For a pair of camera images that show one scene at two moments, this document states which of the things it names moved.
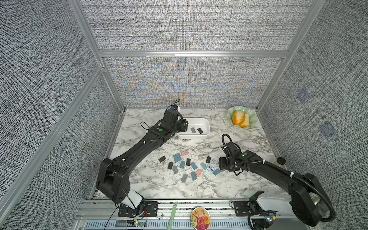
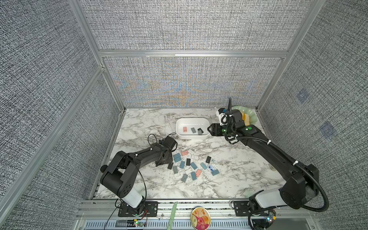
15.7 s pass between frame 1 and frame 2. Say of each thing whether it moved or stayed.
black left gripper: moved
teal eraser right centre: stayed
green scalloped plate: stayed
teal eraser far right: stayed
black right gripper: moved
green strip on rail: stayed
